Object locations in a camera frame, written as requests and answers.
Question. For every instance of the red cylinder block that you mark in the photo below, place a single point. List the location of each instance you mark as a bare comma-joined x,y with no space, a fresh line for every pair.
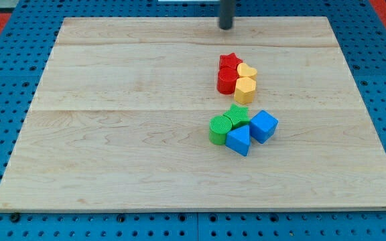
226,81

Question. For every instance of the light wooden board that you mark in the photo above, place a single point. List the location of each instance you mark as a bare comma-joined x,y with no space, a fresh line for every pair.
119,122

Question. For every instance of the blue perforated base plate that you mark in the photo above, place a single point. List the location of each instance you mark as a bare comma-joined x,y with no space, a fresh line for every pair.
25,45

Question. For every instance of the yellow hexagon block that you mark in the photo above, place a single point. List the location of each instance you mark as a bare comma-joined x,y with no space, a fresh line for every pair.
245,90

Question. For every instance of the yellow heart block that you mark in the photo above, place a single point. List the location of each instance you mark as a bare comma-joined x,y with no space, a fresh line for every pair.
245,71

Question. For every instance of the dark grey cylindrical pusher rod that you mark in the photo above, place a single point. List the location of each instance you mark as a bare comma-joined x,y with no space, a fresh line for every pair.
226,14

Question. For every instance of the blue triangle block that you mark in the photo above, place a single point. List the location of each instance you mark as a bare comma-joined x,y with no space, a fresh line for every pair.
239,140

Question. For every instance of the red star block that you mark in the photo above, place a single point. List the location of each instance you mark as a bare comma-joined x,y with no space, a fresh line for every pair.
229,61

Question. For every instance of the green star block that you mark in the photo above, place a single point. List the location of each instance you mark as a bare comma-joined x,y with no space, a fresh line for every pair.
238,115

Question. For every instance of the blue cube block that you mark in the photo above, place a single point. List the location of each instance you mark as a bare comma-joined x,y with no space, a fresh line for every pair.
262,126

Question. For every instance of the green cylinder block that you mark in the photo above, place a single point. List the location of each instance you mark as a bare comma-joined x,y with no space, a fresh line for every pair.
219,127

